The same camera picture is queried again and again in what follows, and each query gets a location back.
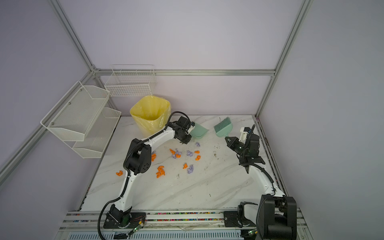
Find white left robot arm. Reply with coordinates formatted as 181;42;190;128
98;111;196;229

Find white wire wall basket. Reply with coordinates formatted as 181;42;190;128
105;65;157;97

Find yellow lined trash bin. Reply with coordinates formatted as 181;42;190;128
130;96;172;137

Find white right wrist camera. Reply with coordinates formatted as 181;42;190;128
239;127;251;144

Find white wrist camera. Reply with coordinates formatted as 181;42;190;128
188;122;195;130
239;127;251;144

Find green plastic dustpan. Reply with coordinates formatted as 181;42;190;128
190;123;208;139

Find white mesh wall shelf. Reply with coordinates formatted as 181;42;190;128
41;81;121;159

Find green hand brush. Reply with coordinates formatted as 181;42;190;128
214;117;233;138

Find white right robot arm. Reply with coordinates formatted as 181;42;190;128
224;131;297;240

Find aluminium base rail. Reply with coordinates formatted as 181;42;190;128
53;209;307;240

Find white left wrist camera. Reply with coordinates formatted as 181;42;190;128
188;122;195;130

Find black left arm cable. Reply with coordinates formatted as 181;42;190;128
97;179;130;240

